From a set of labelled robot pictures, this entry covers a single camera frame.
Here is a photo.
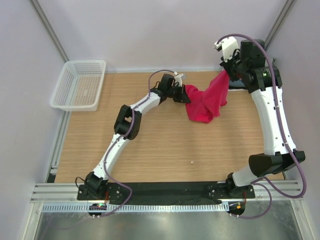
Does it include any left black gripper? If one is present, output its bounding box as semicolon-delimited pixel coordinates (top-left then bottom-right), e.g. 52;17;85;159
166;84;191;103

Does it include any red t-shirt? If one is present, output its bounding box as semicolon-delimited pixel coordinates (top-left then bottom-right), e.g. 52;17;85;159
185;70;229;124

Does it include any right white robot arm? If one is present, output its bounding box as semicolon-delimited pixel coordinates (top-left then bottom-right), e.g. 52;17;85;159
214;36;306;198

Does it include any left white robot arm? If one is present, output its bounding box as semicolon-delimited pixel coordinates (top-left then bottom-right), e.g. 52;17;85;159
77;70;191;200

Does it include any dark blue folded t-shirt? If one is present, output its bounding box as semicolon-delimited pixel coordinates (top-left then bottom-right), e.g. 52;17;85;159
228;79;247;91

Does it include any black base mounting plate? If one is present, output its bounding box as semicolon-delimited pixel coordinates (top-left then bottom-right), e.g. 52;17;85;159
77;181;256;201

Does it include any white plastic basket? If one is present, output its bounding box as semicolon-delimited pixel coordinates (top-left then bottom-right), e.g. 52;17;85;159
50;60;106;112

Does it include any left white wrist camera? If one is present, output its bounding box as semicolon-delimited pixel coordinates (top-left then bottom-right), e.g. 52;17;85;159
173;73;187;87

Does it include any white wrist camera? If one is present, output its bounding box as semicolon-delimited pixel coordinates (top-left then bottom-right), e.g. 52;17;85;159
173;73;187;87
214;36;239;62

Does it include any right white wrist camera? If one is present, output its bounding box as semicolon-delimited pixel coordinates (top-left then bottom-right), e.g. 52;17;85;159
214;36;239;62

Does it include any right aluminium corner post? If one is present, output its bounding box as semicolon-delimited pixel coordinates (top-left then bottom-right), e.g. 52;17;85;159
265;0;297;50

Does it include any aluminium corner post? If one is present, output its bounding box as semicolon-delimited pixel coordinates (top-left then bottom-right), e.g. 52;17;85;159
265;0;297;50
29;0;70;62

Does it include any white slotted cable duct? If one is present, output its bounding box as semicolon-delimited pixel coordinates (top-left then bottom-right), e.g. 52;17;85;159
41;202;229;214

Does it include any aluminium frame rail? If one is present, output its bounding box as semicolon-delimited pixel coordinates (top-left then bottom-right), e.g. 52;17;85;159
30;180;302;206

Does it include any left aluminium corner post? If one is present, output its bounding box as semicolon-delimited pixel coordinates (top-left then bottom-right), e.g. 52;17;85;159
29;0;70;62

